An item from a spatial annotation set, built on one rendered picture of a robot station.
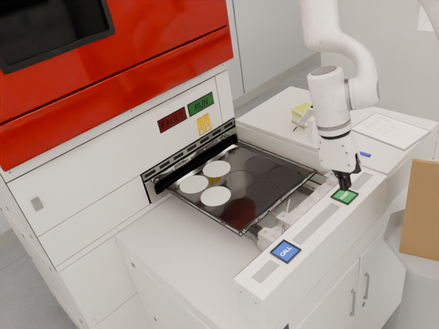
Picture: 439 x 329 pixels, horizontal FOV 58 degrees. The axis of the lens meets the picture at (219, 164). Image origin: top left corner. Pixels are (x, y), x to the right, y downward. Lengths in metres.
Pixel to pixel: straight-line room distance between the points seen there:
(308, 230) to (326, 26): 0.50
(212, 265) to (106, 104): 0.55
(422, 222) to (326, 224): 0.24
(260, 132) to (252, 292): 0.72
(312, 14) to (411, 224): 0.59
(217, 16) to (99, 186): 0.65
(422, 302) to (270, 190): 0.56
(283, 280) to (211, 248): 0.35
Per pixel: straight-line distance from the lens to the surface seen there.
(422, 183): 1.06
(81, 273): 1.41
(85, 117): 1.14
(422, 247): 1.20
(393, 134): 1.43
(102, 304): 1.54
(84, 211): 1.30
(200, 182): 1.37
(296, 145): 1.40
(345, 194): 1.17
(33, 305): 2.54
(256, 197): 1.27
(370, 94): 0.99
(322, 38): 1.02
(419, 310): 1.43
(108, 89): 1.15
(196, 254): 1.24
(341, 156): 1.05
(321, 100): 0.99
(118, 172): 1.30
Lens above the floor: 1.71
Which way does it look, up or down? 34 degrees down
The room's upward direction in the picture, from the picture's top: 11 degrees counter-clockwise
